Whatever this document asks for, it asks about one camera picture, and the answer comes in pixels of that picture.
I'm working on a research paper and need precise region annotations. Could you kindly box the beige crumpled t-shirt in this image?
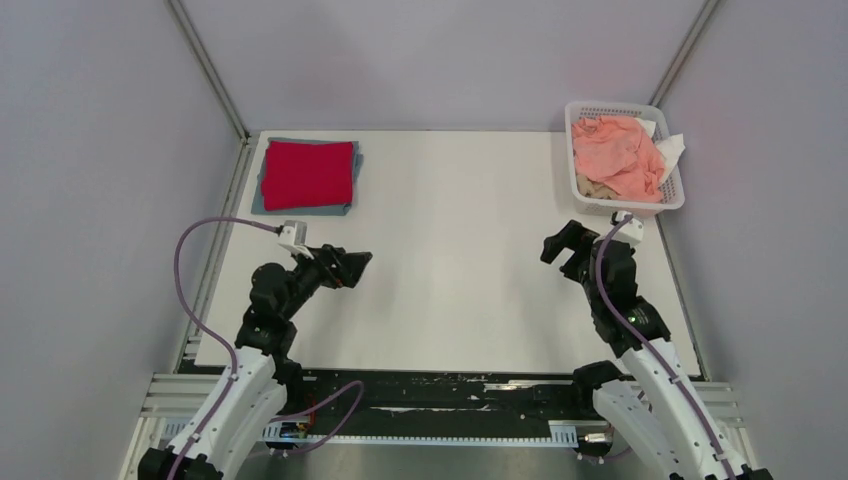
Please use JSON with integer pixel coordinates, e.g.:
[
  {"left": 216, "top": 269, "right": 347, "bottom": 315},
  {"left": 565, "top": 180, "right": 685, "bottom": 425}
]
[{"left": 576, "top": 174, "right": 619, "bottom": 200}]

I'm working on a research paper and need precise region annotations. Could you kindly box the salmon pink t-shirt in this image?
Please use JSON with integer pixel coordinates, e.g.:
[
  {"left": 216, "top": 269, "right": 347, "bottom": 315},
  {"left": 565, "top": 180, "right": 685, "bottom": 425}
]
[{"left": 572, "top": 116, "right": 664, "bottom": 202}]

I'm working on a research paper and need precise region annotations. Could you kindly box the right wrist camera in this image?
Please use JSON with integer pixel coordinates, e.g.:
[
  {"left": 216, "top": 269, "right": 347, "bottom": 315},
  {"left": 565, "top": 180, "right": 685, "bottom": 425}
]
[{"left": 608, "top": 210, "right": 646, "bottom": 248}]

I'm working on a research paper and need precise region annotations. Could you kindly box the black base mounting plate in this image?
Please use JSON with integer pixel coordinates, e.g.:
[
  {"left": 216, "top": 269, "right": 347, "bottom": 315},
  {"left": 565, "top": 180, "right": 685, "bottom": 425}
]
[{"left": 177, "top": 357, "right": 639, "bottom": 440}]

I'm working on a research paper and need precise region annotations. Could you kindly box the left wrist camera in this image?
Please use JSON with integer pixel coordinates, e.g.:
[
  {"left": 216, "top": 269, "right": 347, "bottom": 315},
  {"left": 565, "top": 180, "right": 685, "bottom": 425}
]
[{"left": 277, "top": 220, "right": 314, "bottom": 259}]

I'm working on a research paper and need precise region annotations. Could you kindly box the white slotted cable duct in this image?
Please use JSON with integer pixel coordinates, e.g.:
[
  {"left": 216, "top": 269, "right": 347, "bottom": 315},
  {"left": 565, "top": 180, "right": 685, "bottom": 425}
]
[{"left": 162, "top": 418, "right": 579, "bottom": 448}]

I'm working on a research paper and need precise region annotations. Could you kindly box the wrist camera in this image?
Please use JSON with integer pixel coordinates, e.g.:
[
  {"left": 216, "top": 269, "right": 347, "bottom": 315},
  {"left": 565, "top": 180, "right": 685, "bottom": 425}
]
[
  {"left": 277, "top": 220, "right": 314, "bottom": 259},
  {"left": 608, "top": 210, "right": 646, "bottom": 248}
]

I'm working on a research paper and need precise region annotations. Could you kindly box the white crumpled t-shirt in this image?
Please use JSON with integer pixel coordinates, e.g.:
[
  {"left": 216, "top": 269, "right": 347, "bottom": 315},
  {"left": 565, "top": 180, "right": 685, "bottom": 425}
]
[{"left": 636, "top": 118, "right": 686, "bottom": 185}]

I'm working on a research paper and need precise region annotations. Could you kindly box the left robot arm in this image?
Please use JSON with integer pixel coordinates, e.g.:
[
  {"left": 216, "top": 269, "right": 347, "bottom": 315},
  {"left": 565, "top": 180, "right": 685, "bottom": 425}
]
[{"left": 137, "top": 244, "right": 373, "bottom": 479}]

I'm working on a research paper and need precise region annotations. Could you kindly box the folded red t-shirt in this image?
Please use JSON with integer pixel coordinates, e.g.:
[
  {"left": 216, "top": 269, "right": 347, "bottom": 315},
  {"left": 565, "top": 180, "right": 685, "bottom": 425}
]
[{"left": 260, "top": 139, "right": 356, "bottom": 213}]

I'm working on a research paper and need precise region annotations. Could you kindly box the white plastic laundry basket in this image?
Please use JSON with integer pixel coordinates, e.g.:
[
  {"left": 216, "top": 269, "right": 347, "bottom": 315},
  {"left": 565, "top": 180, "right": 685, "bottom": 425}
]
[{"left": 564, "top": 100, "right": 685, "bottom": 218}]

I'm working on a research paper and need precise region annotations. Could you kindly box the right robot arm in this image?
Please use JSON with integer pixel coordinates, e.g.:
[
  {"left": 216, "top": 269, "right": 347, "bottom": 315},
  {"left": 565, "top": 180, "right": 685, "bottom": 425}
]
[{"left": 540, "top": 211, "right": 772, "bottom": 479}]

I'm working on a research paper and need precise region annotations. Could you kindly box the aluminium frame rail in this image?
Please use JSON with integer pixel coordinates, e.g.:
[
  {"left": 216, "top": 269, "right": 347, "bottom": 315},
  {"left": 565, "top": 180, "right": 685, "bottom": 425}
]
[{"left": 140, "top": 367, "right": 759, "bottom": 466}]

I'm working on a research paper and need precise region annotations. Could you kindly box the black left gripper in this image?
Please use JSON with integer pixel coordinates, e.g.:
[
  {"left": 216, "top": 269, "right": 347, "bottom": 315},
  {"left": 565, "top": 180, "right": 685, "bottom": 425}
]
[{"left": 280, "top": 243, "right": 371, "bottom": 320}]

